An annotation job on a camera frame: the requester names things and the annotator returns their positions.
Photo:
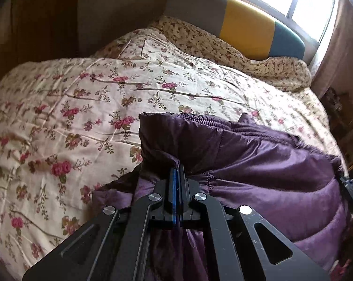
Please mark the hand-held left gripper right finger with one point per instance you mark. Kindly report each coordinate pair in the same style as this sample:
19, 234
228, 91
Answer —
191, 193

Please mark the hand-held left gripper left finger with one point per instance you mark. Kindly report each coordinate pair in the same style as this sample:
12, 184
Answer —
174, 187

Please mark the purple puffer jacket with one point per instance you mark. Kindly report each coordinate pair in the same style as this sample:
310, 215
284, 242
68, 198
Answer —
267, 164

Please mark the cluttered dark side table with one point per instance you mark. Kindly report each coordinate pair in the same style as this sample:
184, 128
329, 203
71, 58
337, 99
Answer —
344, 123

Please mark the large-flower floral quilt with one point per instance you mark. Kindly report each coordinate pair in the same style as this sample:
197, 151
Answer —
76, 108

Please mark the long floral curtain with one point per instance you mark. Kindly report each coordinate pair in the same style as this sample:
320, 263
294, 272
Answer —
340, 49

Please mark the small-flower patterned pillow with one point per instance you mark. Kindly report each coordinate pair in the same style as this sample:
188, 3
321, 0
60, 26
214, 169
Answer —
252, 64

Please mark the grey yellow teal headboard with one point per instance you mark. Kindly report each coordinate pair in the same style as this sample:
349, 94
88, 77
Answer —
246, 26

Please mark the brown wooden wardrobe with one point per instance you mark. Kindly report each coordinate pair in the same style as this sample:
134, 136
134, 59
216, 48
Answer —
33, 20

